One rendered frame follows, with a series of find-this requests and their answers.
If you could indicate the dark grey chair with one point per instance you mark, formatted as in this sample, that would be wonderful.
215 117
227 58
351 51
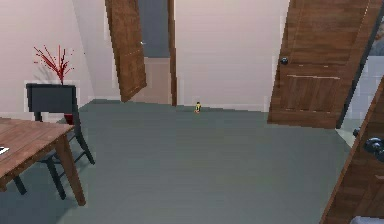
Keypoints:
50 98

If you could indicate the brown wooden room door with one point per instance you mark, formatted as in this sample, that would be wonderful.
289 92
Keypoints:
128 50
361 166
316 66

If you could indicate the brown wooden table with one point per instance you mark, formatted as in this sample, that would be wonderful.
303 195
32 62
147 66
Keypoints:
26 138

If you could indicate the black round door knob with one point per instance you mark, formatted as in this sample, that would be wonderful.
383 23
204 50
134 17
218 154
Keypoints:
284 60
356 132
375 147

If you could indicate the white flat object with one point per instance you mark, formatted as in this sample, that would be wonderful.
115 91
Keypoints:
3 150

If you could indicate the small yellow bottle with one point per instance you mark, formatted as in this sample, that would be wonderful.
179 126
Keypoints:
198 107

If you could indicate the red twig house plant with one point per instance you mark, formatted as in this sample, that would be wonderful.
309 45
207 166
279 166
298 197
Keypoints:
57 65

